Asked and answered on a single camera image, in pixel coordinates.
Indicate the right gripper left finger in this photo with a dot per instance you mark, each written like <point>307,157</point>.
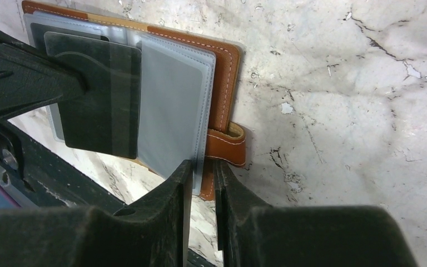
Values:
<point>152,231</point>

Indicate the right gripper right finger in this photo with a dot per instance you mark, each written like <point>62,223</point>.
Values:
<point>252,232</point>

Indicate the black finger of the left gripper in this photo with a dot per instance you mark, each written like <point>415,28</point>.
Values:
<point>30,79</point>

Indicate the black VIP credit card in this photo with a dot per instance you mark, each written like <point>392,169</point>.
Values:
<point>104,119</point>

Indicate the brown leather card holder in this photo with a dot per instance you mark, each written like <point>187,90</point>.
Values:
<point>217,138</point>

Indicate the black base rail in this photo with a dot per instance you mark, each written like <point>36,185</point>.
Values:
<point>47,180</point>

